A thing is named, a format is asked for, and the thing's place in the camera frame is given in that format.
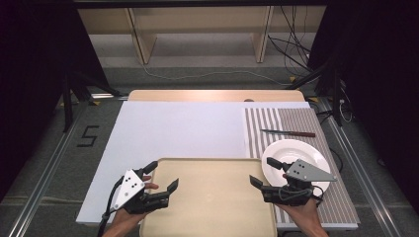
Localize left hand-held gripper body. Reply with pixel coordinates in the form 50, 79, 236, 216
110, 168, 172, 215

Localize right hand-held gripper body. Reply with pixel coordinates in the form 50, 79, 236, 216
261, 158, 338, 207

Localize person's right hand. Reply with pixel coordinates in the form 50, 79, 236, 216
276, 197, 326, 232

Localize white round plate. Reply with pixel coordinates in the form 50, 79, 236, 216
261, 138, 332, 198

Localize beige plastic tray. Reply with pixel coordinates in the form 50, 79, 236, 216
138, 157, 279, 237

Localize white table sheet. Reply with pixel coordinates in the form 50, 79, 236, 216
75, 100, 311, 227

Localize grey striped placemat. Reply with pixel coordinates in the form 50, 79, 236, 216
243, 107, 361, 227

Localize black metal stand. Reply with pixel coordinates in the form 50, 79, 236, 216
59, 69, 124, 133
286, 54, 346, 128

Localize light wooden table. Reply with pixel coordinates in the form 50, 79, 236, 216
127, 89, 306, 103

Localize dark curtain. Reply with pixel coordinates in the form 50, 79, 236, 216
308, 0, 419, 215
0, 0, 111, 202

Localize light wooden shelf unit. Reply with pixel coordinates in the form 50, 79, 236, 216
77, 5, 328, 65

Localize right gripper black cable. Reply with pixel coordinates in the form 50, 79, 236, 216
278, 185, 326, 207

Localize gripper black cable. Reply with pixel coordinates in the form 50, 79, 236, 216
96, 179, 126, 237
278, 185, 326, 207

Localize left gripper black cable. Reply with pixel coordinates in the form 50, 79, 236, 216
96, 179, 126, 237

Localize knife with brown handle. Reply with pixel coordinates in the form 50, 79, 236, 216
260, 128, 316, 138

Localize thin black floor cable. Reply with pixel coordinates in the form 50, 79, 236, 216
315, 110, 345, 173

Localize aluminium floor rail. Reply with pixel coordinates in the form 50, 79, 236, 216
316, 98, 402, 237
7, 98, 91, 237

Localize short aluminium rail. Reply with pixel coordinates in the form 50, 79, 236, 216
90, 93, 130, 101

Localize white floor cable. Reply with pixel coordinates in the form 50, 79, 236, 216
140, 62, 292, 88

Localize black hanging cables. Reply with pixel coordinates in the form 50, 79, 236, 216
267, 5, 318, 79

